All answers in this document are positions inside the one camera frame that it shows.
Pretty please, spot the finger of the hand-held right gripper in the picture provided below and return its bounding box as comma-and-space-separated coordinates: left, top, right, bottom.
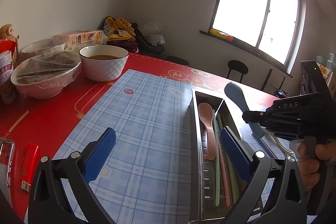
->
262, 122, 290, 140
242, 106, 275, 124

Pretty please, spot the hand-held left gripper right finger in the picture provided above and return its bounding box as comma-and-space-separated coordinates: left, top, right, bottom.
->
219, 126, 307, 224

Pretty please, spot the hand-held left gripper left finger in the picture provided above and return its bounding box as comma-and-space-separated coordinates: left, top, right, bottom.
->
28, 127, 117, 224

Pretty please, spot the beige spoon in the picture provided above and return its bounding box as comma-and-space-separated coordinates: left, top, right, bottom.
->
262, 129, 294, 156

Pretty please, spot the green chopstick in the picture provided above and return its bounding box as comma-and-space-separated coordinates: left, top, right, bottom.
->
217, 113, 239, 206
213, 113, 220, 207

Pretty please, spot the pink chopstick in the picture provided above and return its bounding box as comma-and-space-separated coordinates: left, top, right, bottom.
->
218, 135, 231, 207

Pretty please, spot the blue spoon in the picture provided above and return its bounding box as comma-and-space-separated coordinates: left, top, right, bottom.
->
224, 82, 264, 139

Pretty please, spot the perforated steel utensil tray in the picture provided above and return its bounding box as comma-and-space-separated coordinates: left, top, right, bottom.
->
190, 88, 263, 222

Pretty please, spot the pink spoon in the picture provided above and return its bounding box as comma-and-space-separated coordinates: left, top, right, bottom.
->
198, 103, 217, 161

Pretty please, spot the person's right hand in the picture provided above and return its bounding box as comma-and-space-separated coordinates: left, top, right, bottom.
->
289, 140, 336, 197

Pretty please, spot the black chair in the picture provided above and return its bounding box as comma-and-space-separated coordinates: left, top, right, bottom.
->
226, 60, 249, 83

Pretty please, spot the blue plaid mat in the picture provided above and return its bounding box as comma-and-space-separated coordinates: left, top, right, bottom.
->
52, 69, 292, 224

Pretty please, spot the red printed tablecloth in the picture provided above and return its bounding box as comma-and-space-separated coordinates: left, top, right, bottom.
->
0, 52, 281, 224

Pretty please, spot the red lighter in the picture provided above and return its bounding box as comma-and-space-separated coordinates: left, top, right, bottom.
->
19, 143, 41, 191

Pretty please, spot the white bowl of soup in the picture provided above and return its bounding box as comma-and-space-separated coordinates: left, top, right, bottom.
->
79, 45, 130, 83

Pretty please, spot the large plastic-wrapped bowl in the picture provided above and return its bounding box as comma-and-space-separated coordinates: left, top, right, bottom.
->
10, 53, 82, 99

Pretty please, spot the yellow toy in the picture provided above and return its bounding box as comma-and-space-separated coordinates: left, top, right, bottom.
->
209, 28, 234, 41

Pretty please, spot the shiny metal box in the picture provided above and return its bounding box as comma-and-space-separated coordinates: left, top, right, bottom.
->
0, 137, 15, 211

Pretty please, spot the black round stool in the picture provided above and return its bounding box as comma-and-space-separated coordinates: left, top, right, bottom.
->
165, 55, 189, 66

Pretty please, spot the maroon garment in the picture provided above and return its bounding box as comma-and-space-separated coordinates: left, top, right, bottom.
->
106, 39, 139, 54

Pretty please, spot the dark armchair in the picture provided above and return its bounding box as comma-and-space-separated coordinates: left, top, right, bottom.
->
131, 22, 166, 55

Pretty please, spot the packaged snack box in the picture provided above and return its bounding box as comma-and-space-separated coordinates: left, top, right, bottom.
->
54, 29, 108, 48

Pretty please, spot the red snack bag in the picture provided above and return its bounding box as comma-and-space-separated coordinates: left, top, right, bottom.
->
0, 39, 19, 105

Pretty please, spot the small plastic-wrapped bowl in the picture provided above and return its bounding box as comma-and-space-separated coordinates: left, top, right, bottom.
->
21, 38, 67, 55

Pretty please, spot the yellow garment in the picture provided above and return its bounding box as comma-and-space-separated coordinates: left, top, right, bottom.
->
104, 17, 137, 42

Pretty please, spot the clear plastic bag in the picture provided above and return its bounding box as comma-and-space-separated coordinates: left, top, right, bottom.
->
140, 22, 167, 46

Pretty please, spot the folded dark frame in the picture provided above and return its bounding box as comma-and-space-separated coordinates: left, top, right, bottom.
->
261, 69, 286, 92

